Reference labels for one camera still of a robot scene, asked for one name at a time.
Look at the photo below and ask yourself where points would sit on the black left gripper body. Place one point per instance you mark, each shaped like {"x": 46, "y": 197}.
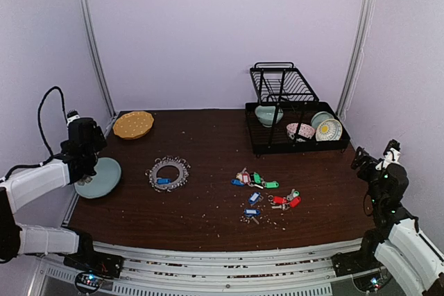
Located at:
{"x": 99, "y": 142}

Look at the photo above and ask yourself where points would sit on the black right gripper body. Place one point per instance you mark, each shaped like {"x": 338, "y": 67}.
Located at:
{"x": 363, "y": 160}

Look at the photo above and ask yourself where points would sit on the blue key tag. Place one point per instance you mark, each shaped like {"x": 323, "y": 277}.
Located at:
{"x": 163, "y": 181}
{"x": 255, "y": 198}
{"x": 252, "y": 214}

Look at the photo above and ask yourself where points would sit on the metal disc with key rings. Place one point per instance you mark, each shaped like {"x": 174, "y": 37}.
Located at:
{"x": 175, "y": 168}

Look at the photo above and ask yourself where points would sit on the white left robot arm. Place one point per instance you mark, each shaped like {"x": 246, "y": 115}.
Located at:
{"x": 24, "y": 187}

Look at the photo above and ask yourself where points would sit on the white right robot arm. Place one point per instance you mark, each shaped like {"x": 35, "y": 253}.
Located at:
{"x": 397, "y": 241}

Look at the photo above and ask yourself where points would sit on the light blue plate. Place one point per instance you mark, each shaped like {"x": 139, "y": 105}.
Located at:
{"x": 108, "y": 175}

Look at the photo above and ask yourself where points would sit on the yellow dotted plate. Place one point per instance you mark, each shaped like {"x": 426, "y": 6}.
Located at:
{"x": 133, "y": 125}

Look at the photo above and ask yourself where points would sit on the yellow flower plate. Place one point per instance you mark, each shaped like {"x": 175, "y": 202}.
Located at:
{"x": 329, "y": 130}

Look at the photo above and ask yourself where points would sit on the pale green bowl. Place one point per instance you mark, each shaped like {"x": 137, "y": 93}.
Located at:
{"x": 320, "y": 117}

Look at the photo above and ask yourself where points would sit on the pink patterned bowl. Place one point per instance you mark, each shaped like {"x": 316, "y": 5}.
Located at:
{"x": 300, "y": 133}

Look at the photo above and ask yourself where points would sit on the red key tag bunch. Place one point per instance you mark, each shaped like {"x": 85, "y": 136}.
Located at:
{"x": 287, "y": 202}

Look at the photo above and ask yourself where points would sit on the green key tag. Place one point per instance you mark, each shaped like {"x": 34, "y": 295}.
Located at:
{"x": 271, "y": 185}

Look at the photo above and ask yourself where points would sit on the celadon green bowl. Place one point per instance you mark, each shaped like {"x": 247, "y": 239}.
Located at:
{"x": 265, "y": 115}

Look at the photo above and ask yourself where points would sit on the mixed colour key tag bunch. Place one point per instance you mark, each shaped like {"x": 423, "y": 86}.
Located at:
{"x": 244, "y": 178}

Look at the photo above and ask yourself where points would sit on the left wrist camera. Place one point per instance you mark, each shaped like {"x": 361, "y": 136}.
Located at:
{"x": 72, "y": 115}

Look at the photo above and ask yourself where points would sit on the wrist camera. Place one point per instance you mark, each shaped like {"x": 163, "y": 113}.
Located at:
{"x": 72, "y": 115}
{"x": 391, "y": 154}

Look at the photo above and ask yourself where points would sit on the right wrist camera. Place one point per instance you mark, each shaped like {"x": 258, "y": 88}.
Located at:
{"x": 391, "y": 154}

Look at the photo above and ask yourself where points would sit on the black wire dish rack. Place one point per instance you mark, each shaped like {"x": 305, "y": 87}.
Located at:
{"x": 281, "y": 84}

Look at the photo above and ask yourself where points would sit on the right aluminium frame post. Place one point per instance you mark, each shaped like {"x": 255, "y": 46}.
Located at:
{"x": 356, "y": 58}

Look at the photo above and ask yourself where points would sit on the aluminium frame post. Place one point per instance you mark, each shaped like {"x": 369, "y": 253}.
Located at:
{"x": 356, "y": 58}
{"x": 95, "y": 57}

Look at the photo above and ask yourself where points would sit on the left aluminium frame post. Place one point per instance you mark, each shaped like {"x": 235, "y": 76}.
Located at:
{"x": 95, "y": 57}

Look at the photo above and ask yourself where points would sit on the aluminium front rail base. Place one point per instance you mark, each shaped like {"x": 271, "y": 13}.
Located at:
{"x": 293, "y": 271}

